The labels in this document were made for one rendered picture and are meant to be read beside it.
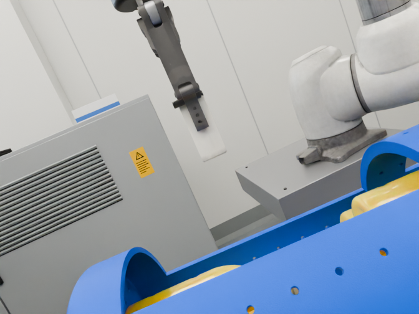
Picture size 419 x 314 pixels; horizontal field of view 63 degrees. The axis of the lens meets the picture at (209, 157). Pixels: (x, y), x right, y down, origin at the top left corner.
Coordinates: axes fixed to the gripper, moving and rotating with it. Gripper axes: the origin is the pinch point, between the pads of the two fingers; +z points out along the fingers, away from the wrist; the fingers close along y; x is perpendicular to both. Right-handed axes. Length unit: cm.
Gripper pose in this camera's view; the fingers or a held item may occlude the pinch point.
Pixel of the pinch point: (203, 130)
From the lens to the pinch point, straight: 42.5
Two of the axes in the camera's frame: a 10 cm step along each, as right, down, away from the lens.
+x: 9.2, -4.0, -0.1
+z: 3.9, 9.0, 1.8
